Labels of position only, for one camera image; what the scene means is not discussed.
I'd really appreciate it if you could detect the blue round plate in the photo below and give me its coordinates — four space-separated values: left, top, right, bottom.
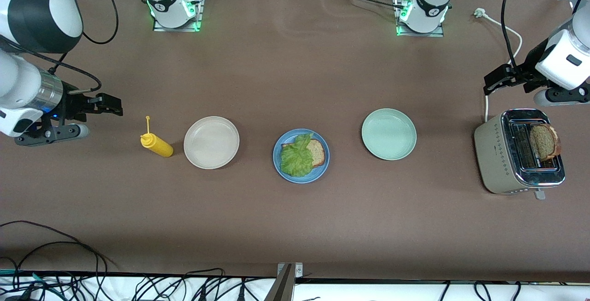
272 129 330 184

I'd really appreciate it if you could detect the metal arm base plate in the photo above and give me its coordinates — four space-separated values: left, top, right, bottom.
395 0 446 38
153 0 204 32

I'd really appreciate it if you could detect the white toaster power cord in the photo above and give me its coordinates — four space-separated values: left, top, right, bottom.
474 8 524 123

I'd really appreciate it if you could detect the long black cable loop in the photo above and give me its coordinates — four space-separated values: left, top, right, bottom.
0 220 118 301

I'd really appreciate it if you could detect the green round plate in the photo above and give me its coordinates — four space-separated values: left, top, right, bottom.
361 108 417 161

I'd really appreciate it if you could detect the green lettuce leaf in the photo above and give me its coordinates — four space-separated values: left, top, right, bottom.
280 133 315 178

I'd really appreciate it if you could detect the brown bread slice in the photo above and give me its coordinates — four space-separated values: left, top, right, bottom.
529 124 562 162
282 138 326 169

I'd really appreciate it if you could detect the yellow squeeze bottle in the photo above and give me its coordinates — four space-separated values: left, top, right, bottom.
140 116 174 158

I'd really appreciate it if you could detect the small metal bracket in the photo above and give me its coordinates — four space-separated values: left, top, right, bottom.
277 263 303 277

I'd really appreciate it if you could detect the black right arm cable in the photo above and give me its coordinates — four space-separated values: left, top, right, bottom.
0 0 119 95

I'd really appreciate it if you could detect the beige round plate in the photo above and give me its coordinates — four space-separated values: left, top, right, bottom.
183 116 240 170

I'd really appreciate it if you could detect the dark metal pole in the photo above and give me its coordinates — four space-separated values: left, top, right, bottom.
265 264 294 301

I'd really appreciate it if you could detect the beige chrome toaster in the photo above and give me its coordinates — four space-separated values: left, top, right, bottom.
474 108 566 200

